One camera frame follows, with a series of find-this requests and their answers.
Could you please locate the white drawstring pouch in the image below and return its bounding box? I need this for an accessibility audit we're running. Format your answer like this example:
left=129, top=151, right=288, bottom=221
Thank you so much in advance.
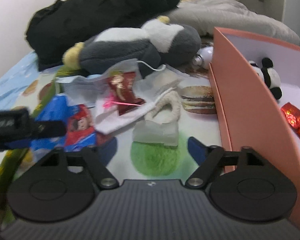
left=94, top=92, right=157, bottom=134

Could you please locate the dark red snack packet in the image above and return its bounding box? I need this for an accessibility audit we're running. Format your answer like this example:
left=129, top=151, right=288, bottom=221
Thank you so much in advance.
left=107, top=71, right=145, bottom=117

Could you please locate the pink cardboard box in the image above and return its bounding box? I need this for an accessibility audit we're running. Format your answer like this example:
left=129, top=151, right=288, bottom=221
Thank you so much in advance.
left=209, top=26, right=300, bottom=233

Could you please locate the blue snack packet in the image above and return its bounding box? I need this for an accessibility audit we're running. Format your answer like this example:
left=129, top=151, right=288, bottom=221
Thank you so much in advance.
left=30, top=94, right=98, bottom=153

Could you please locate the black jacket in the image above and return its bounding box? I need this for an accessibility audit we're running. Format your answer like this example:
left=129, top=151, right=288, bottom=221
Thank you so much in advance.
left=25, top=0, right=182, bottom=72

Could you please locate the food print sheet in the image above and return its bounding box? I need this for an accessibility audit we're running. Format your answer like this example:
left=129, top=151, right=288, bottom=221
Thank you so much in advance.
left=0, top=51, right=230, bottom=230

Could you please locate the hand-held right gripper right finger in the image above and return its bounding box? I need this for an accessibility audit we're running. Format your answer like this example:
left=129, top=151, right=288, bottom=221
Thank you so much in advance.
left=185, top=137, right=264, bottom=188

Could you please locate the blue face mask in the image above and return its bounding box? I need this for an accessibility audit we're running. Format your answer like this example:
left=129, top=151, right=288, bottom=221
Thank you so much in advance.
left=55, top=59, right=184, bottom=105

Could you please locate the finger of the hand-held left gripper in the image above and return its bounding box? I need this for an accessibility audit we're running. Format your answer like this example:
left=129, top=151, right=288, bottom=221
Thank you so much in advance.
left=0, top=140, right=32, bottom=153
left=30, top=121, right=67, bottom=140

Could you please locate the small panda plush toy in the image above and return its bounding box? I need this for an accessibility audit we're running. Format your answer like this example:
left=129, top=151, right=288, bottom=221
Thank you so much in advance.
left=247, top=57, right=283, bottom=100

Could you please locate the grey penguin plush toy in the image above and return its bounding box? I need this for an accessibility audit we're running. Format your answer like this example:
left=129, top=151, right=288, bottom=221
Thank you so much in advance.
left=62, top=16, right=202, bottom=79

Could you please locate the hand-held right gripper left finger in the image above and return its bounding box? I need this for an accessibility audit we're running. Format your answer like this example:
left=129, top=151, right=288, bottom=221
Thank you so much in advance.
left=37, top=136, right=119, bottom=189

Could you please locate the translucent round pastry packet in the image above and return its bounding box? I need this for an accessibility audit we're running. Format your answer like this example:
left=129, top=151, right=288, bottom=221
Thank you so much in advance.
left=132, top=119, right=179, bottom=148

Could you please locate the red foil candy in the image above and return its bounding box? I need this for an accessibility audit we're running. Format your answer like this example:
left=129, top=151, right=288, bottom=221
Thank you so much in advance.
left=280, top=102, right=300, bottom=143

